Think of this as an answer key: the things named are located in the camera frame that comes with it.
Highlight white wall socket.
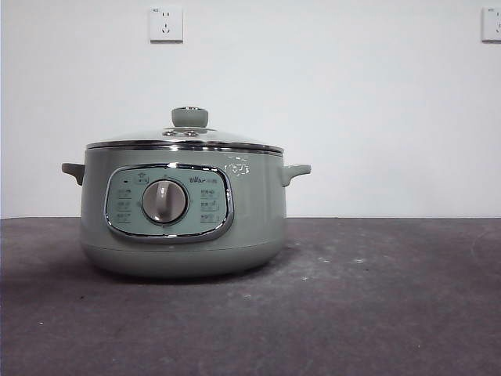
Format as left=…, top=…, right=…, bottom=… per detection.
left=148, top=7, right=184, bottom=44
left=481, top=7, right=501, bottom=44

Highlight glass lid with green knob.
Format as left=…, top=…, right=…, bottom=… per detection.
left=85, top=106, right=283, bottom=153

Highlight sage green electric cooking pot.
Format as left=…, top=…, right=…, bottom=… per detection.
left=61, top=149, right=313, bottom=279

